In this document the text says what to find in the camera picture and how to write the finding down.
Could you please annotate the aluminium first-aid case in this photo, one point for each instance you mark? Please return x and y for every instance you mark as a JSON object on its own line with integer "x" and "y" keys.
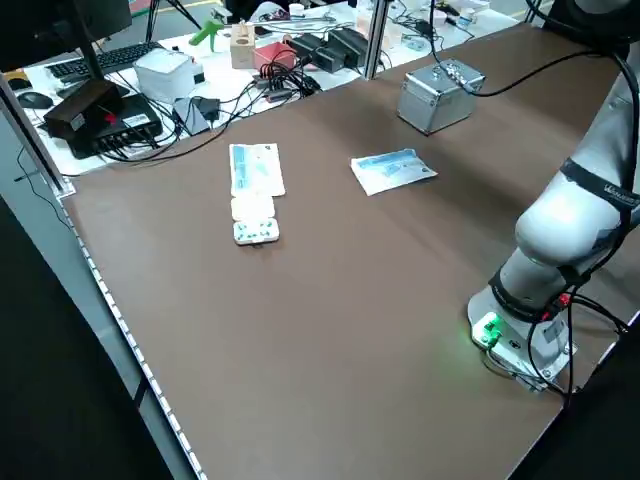
{"x": 435, "y": 100}

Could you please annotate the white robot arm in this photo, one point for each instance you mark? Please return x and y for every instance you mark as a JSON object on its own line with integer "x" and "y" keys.
{"x": 565, "y": 235}

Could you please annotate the open white plaster box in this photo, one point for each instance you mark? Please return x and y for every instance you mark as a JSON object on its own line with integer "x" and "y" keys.
{"x": 255, "y": 225}

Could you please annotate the long white blue packet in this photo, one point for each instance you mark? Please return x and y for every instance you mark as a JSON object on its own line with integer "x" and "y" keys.
{"x": 255, "y": 167}

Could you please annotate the wide white blue packet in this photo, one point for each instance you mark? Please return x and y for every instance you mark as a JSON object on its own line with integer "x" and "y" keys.
{"x": 392, "y": 170}

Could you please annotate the black plug adapter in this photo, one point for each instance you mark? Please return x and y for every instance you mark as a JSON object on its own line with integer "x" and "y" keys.
{"x": 209, "y": 107}

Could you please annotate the grey adapter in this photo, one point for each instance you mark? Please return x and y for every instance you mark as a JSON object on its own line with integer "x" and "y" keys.
{"x": 190, "y": 117}

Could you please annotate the black power supply brick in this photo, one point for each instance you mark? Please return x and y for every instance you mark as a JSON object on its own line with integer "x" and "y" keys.
{"x": 347, "y": 45}
{"x": 312, "y": 52}

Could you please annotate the red box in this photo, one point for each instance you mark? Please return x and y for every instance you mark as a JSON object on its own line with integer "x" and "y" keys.
{"x": 272, "y": 55}

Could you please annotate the wooden block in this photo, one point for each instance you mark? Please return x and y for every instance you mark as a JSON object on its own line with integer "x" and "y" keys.
{"x": 242, "y": 47}

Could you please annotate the small white cup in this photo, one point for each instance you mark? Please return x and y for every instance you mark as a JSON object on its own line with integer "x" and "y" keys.
{"x": 297, "y": 10}

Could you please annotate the green glue gun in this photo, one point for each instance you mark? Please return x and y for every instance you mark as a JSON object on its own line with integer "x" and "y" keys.
{"x": 205, "y": 35}

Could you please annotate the black power adapter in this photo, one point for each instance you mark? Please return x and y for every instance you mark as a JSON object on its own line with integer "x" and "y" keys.
{"x": 425, "y": 28}

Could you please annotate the dark brown box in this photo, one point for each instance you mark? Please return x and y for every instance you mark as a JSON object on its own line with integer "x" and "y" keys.
{"x": 82, "y": 107}

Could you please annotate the black keyboard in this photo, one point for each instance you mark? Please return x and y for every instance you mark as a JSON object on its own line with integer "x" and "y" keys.
{"x": 120, "y": 55}

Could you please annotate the black tripod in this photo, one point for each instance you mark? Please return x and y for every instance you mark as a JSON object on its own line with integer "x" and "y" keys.
{"x": 152, "y": 20}

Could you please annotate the black mouse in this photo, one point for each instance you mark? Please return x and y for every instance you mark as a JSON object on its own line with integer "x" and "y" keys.
{"x": 36, "y": 99}

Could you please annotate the black monitor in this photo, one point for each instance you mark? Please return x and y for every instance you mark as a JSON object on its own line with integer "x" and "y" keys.
{"x": 50, "y": 20}

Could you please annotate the aluminium profile post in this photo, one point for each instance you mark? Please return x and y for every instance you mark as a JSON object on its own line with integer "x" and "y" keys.
{"x": 376, "y": 40}

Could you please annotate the black network switch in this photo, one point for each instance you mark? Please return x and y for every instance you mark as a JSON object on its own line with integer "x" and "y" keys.
{"x": 135, "y": 122}

